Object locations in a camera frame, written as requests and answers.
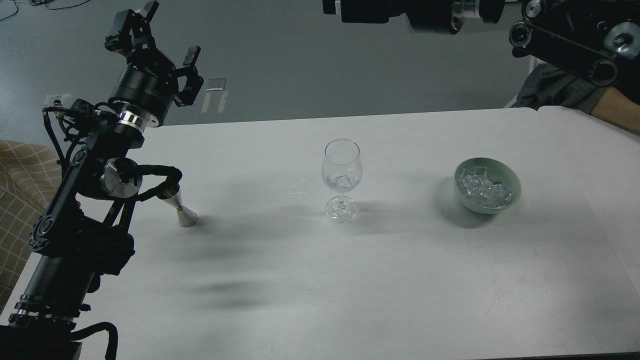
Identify clear ice cube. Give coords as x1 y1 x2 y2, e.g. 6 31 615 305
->
333 174 354 189

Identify clear wine glass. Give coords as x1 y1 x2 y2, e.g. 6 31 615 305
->
321 138 363 224

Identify beige checked cloth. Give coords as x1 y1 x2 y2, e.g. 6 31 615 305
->
0 139 62 309

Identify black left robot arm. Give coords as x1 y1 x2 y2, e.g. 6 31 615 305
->
1 0 204 360

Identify green bowl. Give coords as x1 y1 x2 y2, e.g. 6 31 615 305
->
453 157 522 215

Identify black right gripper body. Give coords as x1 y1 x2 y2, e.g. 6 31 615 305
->
340 0 453 34

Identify steel cocktail jigger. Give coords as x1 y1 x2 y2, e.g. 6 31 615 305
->
157 185 199 228

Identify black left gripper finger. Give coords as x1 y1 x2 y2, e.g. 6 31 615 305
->
172 46 204 107
104 0 173 71

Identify black floor cables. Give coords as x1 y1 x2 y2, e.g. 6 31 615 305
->
0 0 91 22

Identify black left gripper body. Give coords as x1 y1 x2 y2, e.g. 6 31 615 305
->
109 64 178 127

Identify person in grey jacket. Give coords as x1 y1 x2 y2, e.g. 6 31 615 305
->
512 63 640 135

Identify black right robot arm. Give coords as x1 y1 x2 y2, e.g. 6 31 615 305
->
322 0 640 87

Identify pile of clear ice cubes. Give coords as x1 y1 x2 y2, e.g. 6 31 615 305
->
456 166 516 209

